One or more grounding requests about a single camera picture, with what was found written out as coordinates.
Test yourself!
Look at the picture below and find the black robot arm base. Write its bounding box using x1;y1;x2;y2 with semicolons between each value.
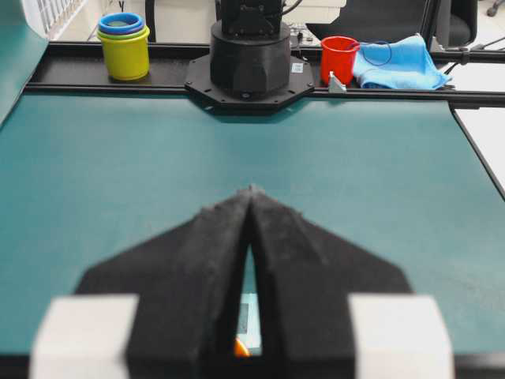
185;1;315;112

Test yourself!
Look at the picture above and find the silver corner bracket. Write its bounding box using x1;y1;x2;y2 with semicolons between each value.
328;71;347;94

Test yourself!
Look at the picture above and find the black office chair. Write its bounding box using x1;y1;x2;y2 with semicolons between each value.
307;0;478;48

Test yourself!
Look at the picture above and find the black aluminium frame rail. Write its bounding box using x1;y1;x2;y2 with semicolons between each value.
24;39;505;198

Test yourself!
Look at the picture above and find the red plastic cup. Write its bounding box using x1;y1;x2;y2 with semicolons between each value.
320;36;360;86

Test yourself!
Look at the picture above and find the yellow-green plastic cup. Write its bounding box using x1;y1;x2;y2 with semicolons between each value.
98;26;150;81

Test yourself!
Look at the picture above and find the blue cloth towel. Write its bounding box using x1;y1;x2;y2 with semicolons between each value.
353;35;451;90

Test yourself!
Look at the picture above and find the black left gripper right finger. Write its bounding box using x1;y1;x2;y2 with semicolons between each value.
249;185;455;379

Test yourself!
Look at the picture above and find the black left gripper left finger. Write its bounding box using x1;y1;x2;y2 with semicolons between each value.
31;187;253;379

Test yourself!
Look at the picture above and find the blue plastic cup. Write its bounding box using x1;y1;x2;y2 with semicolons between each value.
98;13;144;25

